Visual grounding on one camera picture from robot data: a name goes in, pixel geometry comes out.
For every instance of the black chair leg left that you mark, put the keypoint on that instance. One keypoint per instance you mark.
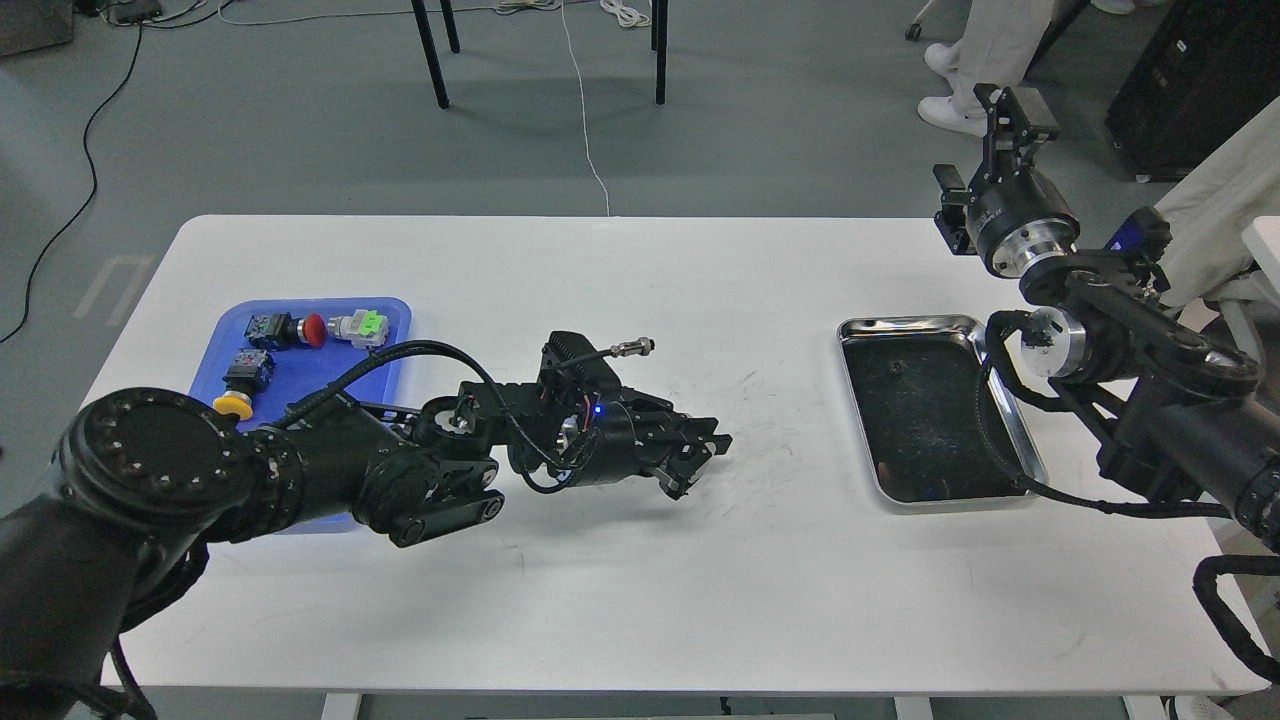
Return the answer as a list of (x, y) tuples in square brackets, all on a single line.
[(423, 25)]

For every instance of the black equipment case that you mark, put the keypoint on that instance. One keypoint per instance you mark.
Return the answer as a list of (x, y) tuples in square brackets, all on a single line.
[(1210, 68)]

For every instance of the blue plastic tray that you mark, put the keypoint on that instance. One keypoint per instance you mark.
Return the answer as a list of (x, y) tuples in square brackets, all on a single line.
[(300, 360)]

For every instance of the red push button switch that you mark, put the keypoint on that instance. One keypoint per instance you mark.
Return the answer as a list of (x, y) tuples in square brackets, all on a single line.
[(283, 331)]

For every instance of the beige cloth cover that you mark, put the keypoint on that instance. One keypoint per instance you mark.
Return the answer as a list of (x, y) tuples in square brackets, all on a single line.
[(1208, 210)]

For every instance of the black chair leg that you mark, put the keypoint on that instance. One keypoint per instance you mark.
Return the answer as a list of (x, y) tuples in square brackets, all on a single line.
[(659, 33), (423, 25)]

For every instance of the silver metal tray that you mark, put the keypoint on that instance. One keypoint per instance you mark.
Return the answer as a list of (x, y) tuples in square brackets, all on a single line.
[(939, 439)]

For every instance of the green white switch module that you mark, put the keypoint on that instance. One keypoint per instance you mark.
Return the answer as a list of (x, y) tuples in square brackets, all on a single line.
[(363, 328)]

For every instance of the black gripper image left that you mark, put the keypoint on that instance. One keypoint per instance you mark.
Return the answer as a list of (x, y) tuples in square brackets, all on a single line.
[(587, 429)]

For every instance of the yellow push button switch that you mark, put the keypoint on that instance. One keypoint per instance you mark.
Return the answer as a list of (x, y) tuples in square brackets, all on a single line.
[(249, 373)]

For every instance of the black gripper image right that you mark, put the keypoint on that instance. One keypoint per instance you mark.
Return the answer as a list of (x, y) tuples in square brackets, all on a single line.
[(1010, 220)]

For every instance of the person white shoe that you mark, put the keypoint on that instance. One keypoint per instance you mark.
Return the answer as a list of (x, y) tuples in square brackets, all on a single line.
[(940, 112)]

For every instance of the black chair leg right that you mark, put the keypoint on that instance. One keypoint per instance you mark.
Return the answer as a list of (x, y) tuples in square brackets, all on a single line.
[(659, 33)]

